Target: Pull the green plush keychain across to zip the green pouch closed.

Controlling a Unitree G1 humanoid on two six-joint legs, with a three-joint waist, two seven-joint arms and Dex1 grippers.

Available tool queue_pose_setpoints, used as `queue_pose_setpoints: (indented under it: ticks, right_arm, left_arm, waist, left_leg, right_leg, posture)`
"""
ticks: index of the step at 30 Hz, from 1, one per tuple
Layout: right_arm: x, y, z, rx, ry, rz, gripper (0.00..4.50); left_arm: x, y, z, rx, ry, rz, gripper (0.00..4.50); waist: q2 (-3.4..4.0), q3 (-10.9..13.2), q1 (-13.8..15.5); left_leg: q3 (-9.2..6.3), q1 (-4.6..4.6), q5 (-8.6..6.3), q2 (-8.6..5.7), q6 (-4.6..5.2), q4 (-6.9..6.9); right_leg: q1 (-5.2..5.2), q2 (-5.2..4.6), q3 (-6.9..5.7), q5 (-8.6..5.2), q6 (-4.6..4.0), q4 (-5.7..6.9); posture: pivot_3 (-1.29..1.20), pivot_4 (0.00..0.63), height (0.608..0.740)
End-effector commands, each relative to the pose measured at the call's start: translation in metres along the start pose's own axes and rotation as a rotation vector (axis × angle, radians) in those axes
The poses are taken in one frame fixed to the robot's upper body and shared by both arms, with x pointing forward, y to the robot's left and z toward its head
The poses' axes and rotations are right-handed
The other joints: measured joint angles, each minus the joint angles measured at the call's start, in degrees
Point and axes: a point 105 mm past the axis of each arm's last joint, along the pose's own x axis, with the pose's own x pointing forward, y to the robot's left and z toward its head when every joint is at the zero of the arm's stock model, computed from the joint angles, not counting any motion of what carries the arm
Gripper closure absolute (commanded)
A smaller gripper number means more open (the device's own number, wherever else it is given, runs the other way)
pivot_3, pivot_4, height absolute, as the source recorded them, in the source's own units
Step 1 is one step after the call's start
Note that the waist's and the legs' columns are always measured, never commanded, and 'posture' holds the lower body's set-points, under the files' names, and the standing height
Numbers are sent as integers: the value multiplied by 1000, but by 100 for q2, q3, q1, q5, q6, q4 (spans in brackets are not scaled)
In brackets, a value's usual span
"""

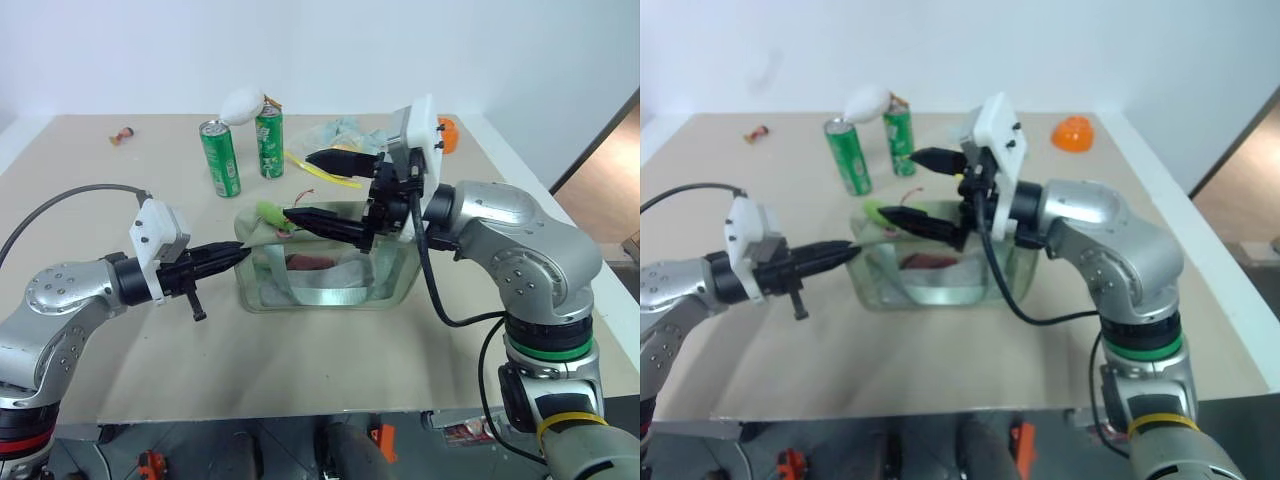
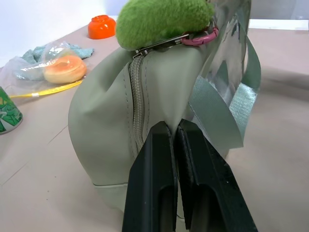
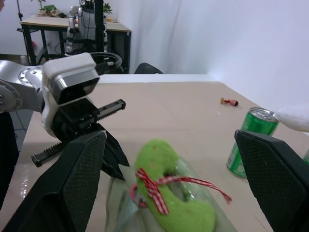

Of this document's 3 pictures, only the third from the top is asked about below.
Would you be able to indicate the black chair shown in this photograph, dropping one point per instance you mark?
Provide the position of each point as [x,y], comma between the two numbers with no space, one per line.
[147,68]

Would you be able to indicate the white plastic bag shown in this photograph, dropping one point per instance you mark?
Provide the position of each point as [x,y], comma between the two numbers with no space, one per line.
[294,116]

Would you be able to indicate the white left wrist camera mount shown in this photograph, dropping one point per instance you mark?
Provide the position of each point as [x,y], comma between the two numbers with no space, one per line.
[70,65]

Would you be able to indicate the green drink can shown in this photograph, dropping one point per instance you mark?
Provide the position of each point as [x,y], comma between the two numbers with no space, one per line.
[256,124]

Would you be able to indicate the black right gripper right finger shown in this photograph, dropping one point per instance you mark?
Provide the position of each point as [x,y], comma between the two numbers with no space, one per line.
[277,174]

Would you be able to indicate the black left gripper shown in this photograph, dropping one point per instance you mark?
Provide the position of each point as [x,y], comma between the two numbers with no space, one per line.
[74,116]

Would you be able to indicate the black stand pole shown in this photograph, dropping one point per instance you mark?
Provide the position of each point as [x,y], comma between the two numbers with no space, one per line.
[99,36]

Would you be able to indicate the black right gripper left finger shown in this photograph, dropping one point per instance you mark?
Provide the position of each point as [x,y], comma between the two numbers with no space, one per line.
[72,183]

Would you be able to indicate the small red wooden figurine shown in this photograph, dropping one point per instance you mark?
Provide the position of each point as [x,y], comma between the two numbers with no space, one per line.
[232,102]

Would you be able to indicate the wooden table with black frame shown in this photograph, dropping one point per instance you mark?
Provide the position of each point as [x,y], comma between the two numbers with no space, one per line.
[48,23]

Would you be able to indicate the potted green plant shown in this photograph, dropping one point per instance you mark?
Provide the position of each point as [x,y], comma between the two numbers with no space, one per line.
[48,8]

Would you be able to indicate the silver humanoid robot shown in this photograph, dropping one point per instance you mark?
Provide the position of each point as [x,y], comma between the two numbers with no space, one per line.
[84,26]

